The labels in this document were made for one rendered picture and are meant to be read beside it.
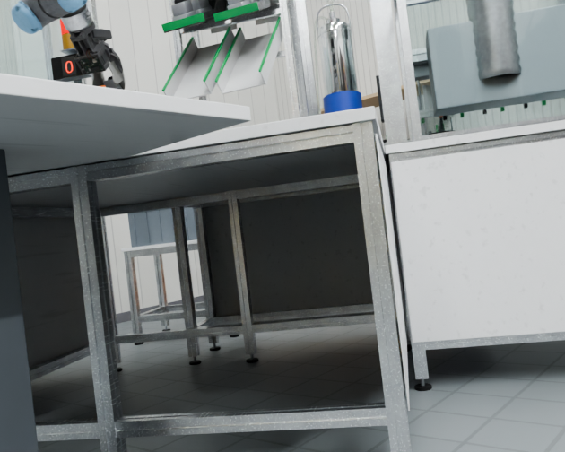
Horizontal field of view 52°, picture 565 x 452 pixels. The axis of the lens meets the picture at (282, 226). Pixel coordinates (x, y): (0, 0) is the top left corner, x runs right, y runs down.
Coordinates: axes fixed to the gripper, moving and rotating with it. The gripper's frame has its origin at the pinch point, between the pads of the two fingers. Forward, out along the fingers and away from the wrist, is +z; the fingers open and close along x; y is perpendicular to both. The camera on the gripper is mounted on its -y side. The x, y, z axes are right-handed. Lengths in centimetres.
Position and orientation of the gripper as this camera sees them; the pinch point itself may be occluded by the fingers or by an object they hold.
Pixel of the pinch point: (114, 85)
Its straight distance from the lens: 182.5
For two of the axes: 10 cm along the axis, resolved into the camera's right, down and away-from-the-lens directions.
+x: 9.7, -1.1, -2.1
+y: -0.6, 7.2, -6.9
